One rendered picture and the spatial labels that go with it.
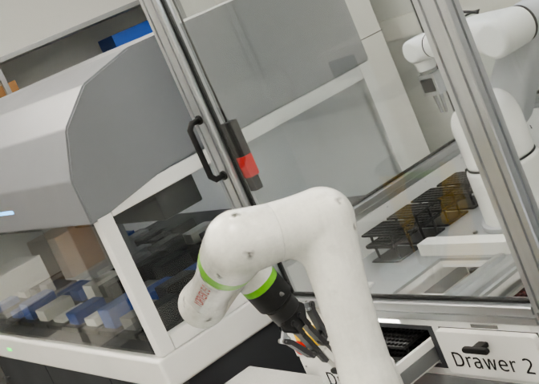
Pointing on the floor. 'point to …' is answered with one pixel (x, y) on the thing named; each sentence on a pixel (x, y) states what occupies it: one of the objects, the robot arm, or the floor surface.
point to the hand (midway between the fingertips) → (329, 357)
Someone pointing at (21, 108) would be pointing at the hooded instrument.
